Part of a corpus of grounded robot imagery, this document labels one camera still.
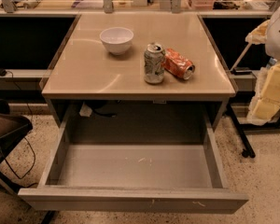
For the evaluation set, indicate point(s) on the crushed orange soda can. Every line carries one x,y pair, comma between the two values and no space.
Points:
178,65

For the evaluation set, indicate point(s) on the beige cabinet table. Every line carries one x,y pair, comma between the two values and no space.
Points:
85,70

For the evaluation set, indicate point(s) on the silver green 7up can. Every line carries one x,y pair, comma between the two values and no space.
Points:
154,57

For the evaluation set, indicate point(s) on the dark chair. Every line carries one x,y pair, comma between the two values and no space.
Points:
13,128

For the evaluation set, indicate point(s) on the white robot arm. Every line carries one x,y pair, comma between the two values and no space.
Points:
272,45

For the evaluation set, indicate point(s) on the open grey top drawer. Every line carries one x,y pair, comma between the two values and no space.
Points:
136,158

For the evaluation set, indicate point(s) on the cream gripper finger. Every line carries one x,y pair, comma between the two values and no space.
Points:
266,101
258,35

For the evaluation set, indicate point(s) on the white bowl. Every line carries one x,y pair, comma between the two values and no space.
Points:
117,40

